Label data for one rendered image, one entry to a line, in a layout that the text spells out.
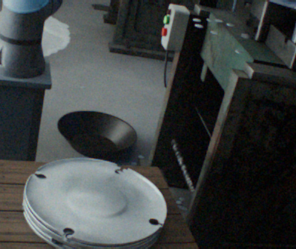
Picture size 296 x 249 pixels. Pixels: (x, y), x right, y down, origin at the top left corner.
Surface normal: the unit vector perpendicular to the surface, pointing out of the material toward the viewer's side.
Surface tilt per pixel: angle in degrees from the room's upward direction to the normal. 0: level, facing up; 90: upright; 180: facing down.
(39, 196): 0
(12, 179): 0
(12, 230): 0
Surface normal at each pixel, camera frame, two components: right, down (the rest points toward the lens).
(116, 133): -0.44, -0.41
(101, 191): 0.18, -0.86
